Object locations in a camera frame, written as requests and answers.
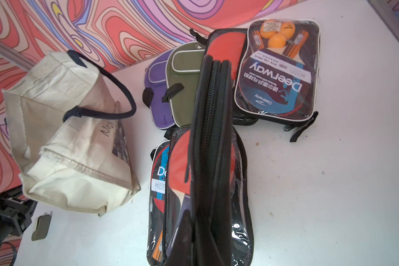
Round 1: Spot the black white-trimmed ping pong case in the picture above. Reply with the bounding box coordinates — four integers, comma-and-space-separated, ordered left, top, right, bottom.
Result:
234, 18, 320, 143

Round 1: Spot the clear Deerway ping pong set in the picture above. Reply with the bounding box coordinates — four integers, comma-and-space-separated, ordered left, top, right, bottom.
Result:
146, 140, 170, 266

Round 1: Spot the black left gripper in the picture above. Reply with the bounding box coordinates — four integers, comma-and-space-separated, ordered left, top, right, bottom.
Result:
0, 185, 37, 248

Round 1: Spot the olive ping pong paddle case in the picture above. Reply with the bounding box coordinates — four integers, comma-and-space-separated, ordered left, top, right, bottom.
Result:
162, 42, 205, 127

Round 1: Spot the cream canvas tote bag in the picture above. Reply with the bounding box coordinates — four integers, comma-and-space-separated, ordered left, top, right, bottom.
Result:
3, 50, 140, 216

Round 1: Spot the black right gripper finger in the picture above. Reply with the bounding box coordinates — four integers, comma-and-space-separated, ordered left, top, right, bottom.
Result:
165, 210, 192, 266

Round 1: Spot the clear red ping pong case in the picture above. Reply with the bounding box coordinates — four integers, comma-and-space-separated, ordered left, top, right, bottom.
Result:
189, 28, 258, 126

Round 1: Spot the purple ping pong paddle case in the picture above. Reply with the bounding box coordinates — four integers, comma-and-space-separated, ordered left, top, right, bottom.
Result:
142, 50, 175, 130

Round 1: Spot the small grey rubber pad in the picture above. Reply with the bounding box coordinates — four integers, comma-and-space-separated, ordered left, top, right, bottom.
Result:
31, 213, 52, 242

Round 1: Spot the clear red paddle case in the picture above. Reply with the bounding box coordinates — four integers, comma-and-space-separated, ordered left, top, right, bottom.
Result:
188, 55, 233, 266

